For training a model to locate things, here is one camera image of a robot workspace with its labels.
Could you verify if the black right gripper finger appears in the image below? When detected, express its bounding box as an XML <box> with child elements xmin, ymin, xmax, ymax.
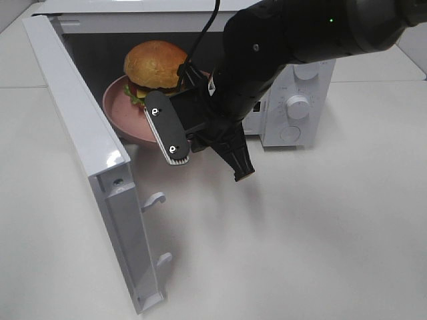
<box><xmin>190</xmin><ymin>129</ymin><xmax>255</xmax><ymax>182</ymax></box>
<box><xmin>144</xmin><ymin>89</ymin><xmax>204</xmax><ymax>166</ymax></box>

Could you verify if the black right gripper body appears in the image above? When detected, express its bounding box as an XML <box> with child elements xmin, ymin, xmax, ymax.
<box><xmin>196</xmin><ymin>63</ymin><xmax>286</xmax><ymax>140</ymax></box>

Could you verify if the pink round plate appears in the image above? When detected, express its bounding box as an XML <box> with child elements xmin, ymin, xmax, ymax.
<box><xmin>102</xmin><ymin>75</ymin><xmax>157</xmax><ymax>147</ymax></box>

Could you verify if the burger with sesame-free bun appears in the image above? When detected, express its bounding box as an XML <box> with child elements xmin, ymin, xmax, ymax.
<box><xmin>123</xmin><ymin>40</ymin><xmax>187</xmax><ymax>109</ymax></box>

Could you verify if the round door release button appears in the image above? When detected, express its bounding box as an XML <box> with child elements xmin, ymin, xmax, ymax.
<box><xmin>280</xmin><ymin>126</ymin><xmax>301</xmax><ymax>143</ymax></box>

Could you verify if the white microwave door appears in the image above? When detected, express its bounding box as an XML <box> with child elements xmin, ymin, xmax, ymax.
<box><xmin>23</xmin><ymin>15</ymin><xmax>171</xmax><ymax>314</ymax></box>

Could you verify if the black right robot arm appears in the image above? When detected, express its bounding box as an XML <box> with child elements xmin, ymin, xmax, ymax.
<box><xmin>145</xmin><ymin>0</ymin><xmax>426</xmax><ymax>180</ymax></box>

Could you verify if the white microwave oven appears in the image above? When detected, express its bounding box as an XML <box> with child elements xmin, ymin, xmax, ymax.
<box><xmin>24</xmin><ymin>1</ymin><xmax>335</xmax><ymax>147</ymax></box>

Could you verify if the lower white microwave knob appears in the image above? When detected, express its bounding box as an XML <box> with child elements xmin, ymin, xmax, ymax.
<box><xmin>286</xmin><ymin>95</ymin><xmax>310</xmax><ymax>120</ymax></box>

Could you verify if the white microwave knob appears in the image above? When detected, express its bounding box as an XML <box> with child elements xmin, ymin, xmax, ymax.
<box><xmin>294</xmin><ymin>63</ymin><xmax>320</xmax><ymax>81</ymax></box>
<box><xmin>286</xmin><ymin>95</ymin><xmax>310</xmax><ymax>120</ymax></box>

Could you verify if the upper white microwave knob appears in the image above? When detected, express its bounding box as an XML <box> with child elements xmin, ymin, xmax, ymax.
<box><xmin>294</xmin><ymin>63</ymin><xmax>320</xmax><ymax>81</ymax></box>

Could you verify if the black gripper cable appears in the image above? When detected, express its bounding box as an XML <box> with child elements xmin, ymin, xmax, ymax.
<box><xmin>176</xmin><ymin>0</ymin><xmax>223</xmax><ymax>94</ymax></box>

